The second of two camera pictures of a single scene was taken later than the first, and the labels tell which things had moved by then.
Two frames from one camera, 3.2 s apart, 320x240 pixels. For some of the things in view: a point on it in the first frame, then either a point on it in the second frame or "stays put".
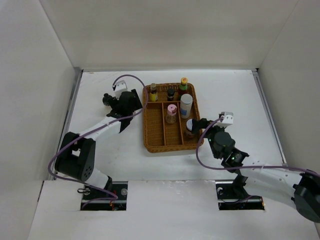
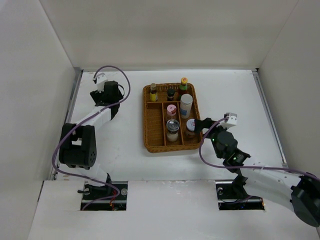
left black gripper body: x=114 y=103 to x=98 y=96
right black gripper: x=202 y=123 stays put
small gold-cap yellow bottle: x=153 y=94 stays put
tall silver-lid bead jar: x=185 y=105 stays put
